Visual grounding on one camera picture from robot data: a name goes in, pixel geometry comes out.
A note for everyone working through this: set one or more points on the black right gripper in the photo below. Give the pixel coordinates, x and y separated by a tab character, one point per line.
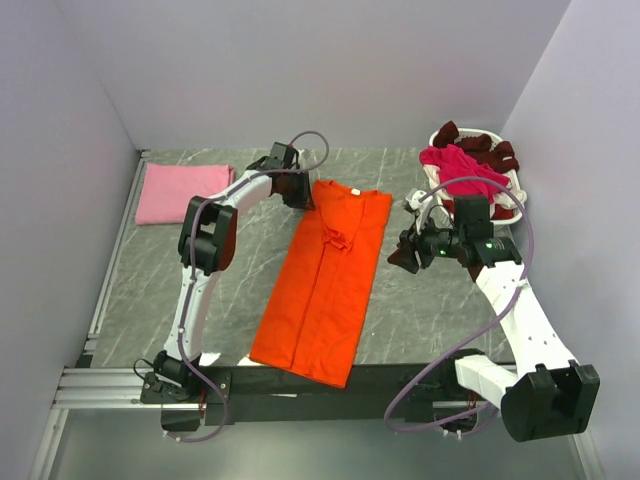
413	240

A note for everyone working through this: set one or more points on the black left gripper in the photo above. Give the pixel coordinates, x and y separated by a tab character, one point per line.
305	199

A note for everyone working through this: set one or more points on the orange t shirt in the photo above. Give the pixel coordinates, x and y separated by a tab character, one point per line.
313	320

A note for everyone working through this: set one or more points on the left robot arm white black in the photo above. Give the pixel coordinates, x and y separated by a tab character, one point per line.
207	245

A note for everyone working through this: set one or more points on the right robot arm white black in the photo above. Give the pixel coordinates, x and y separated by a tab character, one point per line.
549	393

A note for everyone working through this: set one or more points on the magenta t shirt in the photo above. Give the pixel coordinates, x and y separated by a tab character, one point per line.
452	162

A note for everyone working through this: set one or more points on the dark red t shirt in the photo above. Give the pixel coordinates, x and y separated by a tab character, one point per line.
484	147

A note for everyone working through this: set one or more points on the white laundry basket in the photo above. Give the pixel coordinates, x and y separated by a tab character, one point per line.
489	151

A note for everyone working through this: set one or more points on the folded pink t shirt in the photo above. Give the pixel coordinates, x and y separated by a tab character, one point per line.
167	190

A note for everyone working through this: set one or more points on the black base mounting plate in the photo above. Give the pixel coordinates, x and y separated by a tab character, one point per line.
242	394

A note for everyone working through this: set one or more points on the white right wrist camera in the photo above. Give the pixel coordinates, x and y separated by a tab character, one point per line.
418	203

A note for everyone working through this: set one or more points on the aluminium frame rail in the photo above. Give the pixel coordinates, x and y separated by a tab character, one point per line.
121	388

